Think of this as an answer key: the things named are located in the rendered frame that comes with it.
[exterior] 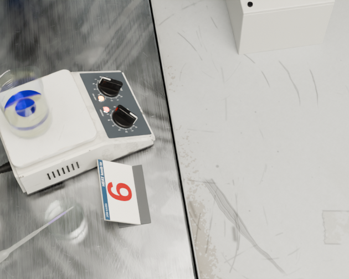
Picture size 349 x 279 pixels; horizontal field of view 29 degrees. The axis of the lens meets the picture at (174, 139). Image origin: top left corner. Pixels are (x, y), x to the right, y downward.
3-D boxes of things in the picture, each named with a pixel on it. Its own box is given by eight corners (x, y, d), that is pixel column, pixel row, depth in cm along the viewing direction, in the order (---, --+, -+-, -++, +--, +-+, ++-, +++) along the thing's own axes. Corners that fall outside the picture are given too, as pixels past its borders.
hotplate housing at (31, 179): (123, 78, 105) (118, 47, 98) (157, 146, 99) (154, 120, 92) (-16, 130, 101) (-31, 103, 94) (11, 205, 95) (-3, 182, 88)
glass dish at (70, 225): (49, 244, 93) (46, 239, 91) (44, 207, 95) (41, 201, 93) (88, 236, 93) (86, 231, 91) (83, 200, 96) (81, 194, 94)
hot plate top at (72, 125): (70, 70, 96) (68, 66, 96) (100, 138, 91) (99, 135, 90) (-12, 100, 94) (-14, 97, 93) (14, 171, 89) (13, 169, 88)
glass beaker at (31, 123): (34, 151, 90) (20, 119, 82) (-2, 127, 92) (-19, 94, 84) (67, 113, 92) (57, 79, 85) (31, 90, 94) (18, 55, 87)
